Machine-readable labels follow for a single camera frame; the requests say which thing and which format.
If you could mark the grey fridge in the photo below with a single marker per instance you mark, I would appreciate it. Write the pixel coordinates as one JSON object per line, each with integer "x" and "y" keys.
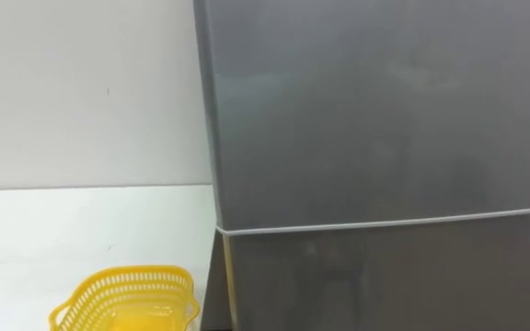
{"x": 375, "y": 138}

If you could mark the yellow plastic basket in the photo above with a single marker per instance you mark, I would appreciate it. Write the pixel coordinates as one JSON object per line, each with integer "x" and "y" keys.
{"x": 108, "y": 294}

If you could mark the white table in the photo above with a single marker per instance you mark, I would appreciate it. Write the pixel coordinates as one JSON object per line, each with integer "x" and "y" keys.
{"x": 39, "y": 230}

